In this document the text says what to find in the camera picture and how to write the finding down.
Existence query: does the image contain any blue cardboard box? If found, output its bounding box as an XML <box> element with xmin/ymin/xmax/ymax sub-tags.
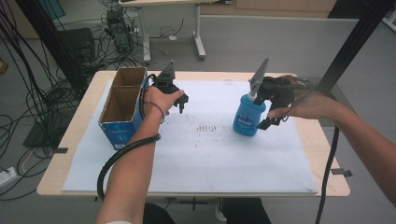
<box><xmin>98</xmin><ymin>66</ymin><xmax>151</xmax><ymax>151</ymax></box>

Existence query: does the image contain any person's left leg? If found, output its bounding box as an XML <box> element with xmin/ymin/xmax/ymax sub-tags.
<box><xmin>142</xmin><ymin>202</ymin><xmax>176</xmax><ymax>224</ymax></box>

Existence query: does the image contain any person's right hand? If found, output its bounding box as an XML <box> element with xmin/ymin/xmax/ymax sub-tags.
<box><xmin>267</xmin><ymin>76</ymin><xmax>338</xmax><ymax>120</ymax></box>

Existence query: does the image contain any wooden cabinet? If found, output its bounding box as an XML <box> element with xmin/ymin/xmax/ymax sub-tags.
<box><xmin>200</xmin><ymin>0</ymin><xmax>339</xmax><ymax>19</ymax></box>

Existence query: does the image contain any person's left hand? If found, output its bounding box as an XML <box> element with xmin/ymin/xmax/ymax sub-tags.
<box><xmin>143</xmin><ymin>86</ymin><xmax>185</xmax><ymax>124</ymax></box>

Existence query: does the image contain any right gripper black corrugated cable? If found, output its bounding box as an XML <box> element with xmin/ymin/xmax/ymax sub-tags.
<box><xmin>315</xmin><ymin>124</ymin><xmax>341</xmax><ymax>224</ymax></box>

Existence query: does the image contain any blue plastic bottle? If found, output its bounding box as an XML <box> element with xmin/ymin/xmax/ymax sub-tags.
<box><xmin>232</xmin><ymin>93</ymin><xmax>267</xmax><ymax>137</ymax></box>

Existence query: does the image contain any white power strip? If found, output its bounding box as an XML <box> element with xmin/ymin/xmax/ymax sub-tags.
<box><xmin>0</xmin><ymin>166</ymin><xmax>19</xmax><ymax>189</ymax></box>

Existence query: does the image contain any black metal stand post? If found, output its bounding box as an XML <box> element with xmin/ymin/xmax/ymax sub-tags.
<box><xmin>14</xmin><ymin>0</ymin><xmax>89</xmax><ymax>91</ymax></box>
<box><xmin>317</xmin><ymin>0</ymin><xmax>396</xmax><ymax>94</ymax></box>

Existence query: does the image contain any person's leg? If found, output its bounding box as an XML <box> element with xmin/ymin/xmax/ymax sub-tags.
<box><xmin>219</xmin><ymin>197</ymin><xmax>273</xmax><ymax>224</ymax></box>
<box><xmin>142</xmin><ymin>202</ymin><xmax>176</xmax><ymax>224</ymax></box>

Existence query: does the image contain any white foam board mat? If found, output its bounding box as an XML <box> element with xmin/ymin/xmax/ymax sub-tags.
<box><xmin>62</xmin><ymin>79</ymin><xmax>318</xmax><ymax>195</ymax></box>

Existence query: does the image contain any person's right leg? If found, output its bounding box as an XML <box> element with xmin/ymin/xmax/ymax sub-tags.
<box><xmin>219</xmin><ymin>197</ymin><xmax>273</xmax><ymax>224</ymax></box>

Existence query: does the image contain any white desk with legs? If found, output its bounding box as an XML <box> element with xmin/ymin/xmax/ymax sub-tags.
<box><xmin>119</xmin><ymin>0</ymin><xmax>233</xmax><ymax>65</ymax></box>

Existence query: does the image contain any tangle of black floor cables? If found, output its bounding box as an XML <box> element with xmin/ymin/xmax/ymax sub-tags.
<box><xmin>0</xmin><ymin>0</ymin><xmax>188</xmax><ymax>202</ymax></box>

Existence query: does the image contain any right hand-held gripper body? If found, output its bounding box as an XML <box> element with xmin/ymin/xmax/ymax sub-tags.
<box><xmin>247</xmin><ymin>56</ymin><xmax>297</xmax><ymax>121</ymax></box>

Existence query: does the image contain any black box case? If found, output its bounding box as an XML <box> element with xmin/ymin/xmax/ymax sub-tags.
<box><xmin>58</xmin><ymin>27</ymin><xmax>96</xmax><ymax>63</ymax></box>

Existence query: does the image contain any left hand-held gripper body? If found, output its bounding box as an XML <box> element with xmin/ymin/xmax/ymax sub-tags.
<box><xmin>150</xmin><ymin>60</ymin><xmax>181</xmax><ymax>94</ymax></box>

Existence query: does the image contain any black hair tie wristband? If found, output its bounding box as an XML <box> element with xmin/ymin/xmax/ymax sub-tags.
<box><xmin>143</xmin><ymin>101</ymin><xmax>165</xmax><ymax>125</ymax></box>

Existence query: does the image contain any white shoe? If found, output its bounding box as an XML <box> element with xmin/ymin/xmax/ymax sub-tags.
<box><xmin>214</xmin><ymin>198</ymin><xmax>229</xmax><ymax>223</ymax></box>

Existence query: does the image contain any teal panel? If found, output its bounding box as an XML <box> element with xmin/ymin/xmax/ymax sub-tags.
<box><xmin>37</xmin><ymin>0</ymin><xmax>66</xmax><ymax>21</ymax></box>

